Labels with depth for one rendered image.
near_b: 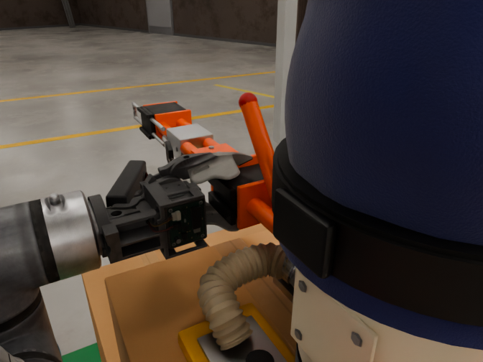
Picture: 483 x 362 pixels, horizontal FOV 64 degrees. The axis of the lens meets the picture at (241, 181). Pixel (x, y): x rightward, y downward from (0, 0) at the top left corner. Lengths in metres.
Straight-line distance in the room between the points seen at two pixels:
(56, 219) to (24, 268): 0.05
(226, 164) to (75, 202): 0.18
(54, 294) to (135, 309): 1.62
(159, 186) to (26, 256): 0.15
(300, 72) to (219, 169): 0.28
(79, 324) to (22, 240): 1.54
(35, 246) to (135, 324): 0.17
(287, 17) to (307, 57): 3.29
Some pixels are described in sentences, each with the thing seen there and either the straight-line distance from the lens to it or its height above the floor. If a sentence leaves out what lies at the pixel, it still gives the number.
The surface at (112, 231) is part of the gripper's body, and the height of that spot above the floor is 1.10.
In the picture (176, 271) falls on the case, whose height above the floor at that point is 0.95.
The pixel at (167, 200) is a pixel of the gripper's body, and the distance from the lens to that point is 0.43.
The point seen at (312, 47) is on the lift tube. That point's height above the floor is 1.29.
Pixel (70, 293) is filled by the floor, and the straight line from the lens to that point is 2.12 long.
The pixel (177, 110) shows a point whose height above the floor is 1.11.
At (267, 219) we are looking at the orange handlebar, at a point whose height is 1.09.
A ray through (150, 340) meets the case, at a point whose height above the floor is 0.95.
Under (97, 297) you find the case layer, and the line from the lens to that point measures 1.21.
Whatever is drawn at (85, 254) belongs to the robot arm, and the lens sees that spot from 0.43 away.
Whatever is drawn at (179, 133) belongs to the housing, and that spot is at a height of 1.10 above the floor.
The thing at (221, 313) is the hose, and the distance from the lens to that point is 0.43.
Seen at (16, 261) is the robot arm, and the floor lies 1.09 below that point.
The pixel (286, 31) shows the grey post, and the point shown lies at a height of 1.00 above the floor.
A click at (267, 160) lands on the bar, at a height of 1.14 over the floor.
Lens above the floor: 1.32
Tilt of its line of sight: 26 degrees down
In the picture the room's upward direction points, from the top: straight up
